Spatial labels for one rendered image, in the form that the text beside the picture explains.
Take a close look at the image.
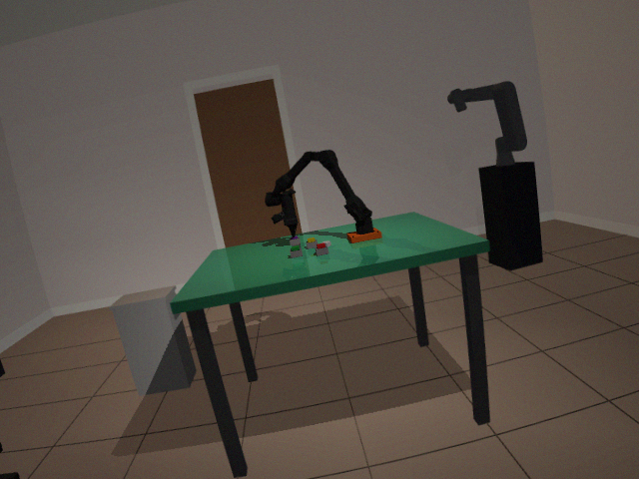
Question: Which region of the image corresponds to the green button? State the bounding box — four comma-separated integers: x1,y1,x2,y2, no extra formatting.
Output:
290,245,303,258

